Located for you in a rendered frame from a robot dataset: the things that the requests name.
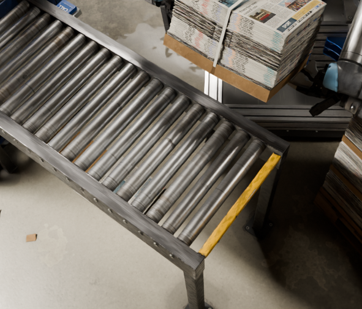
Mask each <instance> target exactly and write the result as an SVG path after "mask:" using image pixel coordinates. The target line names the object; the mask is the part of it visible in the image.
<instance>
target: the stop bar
mask: <svg viewBox="0 0 362 309"><path fill-rule="evenodd" d="M280 159H281V156H280V155H279V154H277V153H275V152H274V153H273V154H272V155H271V157H270V158H269V160H267V162H266V163H265V165H264V166H263V167H262V168H261V170H260V171H259V173H258V174H257V175H256V176H255V178H254V179H253V180H252V181H251V183H250V184H249V186H248V187H247V188H246V189H245V191H244V192H243V193H242V195H241V196H240V197H239V199H238V200H237V201H236V202H235V204H234V205H233V207H232V208H231V209H230V211H229V212H228V213H227V214H226V216H225V217H224V218H223V220H222V221H221V222H220V224H219V225H218V226H217V228H216V229H215V230H214V232H213V233H212V234H211V235H210V237H209V238H208V239H207V241H206V242H205V243H204V245H203V246H202V247H201V248H200V250H199V251H198V254H199V255H200V256H201V257H202V258H204V259H206V258H207V257H208V255H209V254H210V252H211V251H212V250H213V248H214V247H215V246H216V245H217V243H219V242H220V239H221V238H222V236H223V235H224V234H225V233H226V231H227V230H228V228H229V227H230V226H231V225H232V223H233V222H234V220H235V219H236V218H237V216H238V215H239V214H240V213H241V211H242V210H243V208H244V207H245V206H246V204H247V203H248V202H249V201H250V199H251V198H252V196H253V195H254V194H255V192H256V191H257V190H258V189H259V187H260V186H261V184H262V183H263V182H264V181H265V179H266V178H267V176H268V175H269V174H270V173H271V172H272V170H273V169H274V167H275V166H276V164H277V163H278V162H279V160H280Z"/></svg>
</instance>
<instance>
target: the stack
mask: <svg viewBox="0 0 362 309"><path fill-rule="evenodd" d="M347 126H348V127H347V130H346V131H345V136H346V138H348V139H349V140H350V141H351V142H352V143H353V144H354V145H355V146H356V147H357V148H358V149H359V150H360V151H361V152H362V118H360V117H358V116H356V115H354V114H352V116H351V120H350V121H349V124H348V125H347ZM332 165H333V166H334V167H335V168H336V169H337V170H338V171H339V172H340V173H341V174H342V175H343V176H344V177H345V178H346V179H347V180H348V181H349V182H350V183H351V184H352V185H353V186H354V187H355V188H356V189H357V190H358V191H359V192H360V193H361V194H362V160H361V159H360V158H359V157H358V156H357V155H356V154H355V153H354V152H353V151H352V150H351V149H350V148H349V147H348V146H347V145H346V144H345V143H344V142H343V141H341V142H340V143H339V146H338V148H337V152H336V153H335V156H334V158H333V160H332ZM322 188H323V189H324V190H325V191H326V192H327V193H328V194H329V195H330V196H331V198H332V199H333V200H334V201H335V202H336V203H337V204H338V205H339V206H340V207H341V208H342V209H343V211H345V213H346V214H347V215H348V216H349V217H350V218H351V220H352V221H353V222H354V223H355V224H356V225H357V226H358V227H359V228H360V229H361V231H362V201H361V200H360V199H359V198H358V197H357V196H356V195H355V194H354V193H353V192H352V191H351V190H350V189H349V188H348V187H347V186H346V185H345V184H344V183H343V182H342V181H341V180H340V179H339V177H338V176H337V175H336V174H335V173H334V172H333V171H332V170H331V169H330V170H329V172H328V173H327V174H326V177H325V181H324V184H323V185H322ZM313 203H315V205H316V206H317V207H318V208H319V209H320V210H321V212H322V213H323V214H324V215H325V216H326V217H327V218H328V219H329V220H330V221H331V222H332V224H333V225H334V226H335V227H336V228H337V229H338V231H339V232H340V233H341V234H342V235H343V236H344V237H345V238H346V239H347V240H348V241H349V242H350V244H351V245H352V246H353V247H354V248H355V249H356V250H357V252H359V253H360V254H361V256H362V245H361V244H360V243H359V242H358V241H357V239H358V240H359V241H360V242H361V243H362V236H361V235H360V234H359V233H358V232H357V231H356V229H355V228H354V227H353V226H352V225H351V224H350V223H349V222H348V221H347V220H346V219H345V218H344V217H343V215H342V214H341V213H340V212H339V211H338V210H337V209H336V207H335V206H334V205H333V204H332V203H331V202H330V201H329V200H328V199H327V198H326V197H325V196H324V195H323V193H322V192H321V191H320V190H319V191H318V193H317V196H316V198H315V200H314V201H313ZM339 220H341V221H342V222H343V223H344V225H345V226H346V227H347V228H348V229H349V230H350V231H351V233H352V234H353V235H354V236H355V237H356V238H357V239H356V238H355V237H354V236H353V235H352V234H351V233H350V232H349V231H348V230H347V229H346V228H345V227H344V225H343V224H342V223H341V222H340V221H339Z"/></svg>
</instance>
